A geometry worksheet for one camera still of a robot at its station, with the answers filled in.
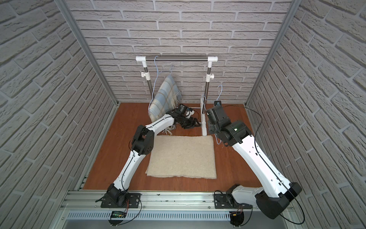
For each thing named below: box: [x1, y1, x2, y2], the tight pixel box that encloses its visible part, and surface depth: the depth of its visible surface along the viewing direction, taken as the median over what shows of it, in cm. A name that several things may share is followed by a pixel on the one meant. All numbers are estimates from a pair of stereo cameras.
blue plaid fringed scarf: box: [148, 75, 182, 136], surface depth 89 cm
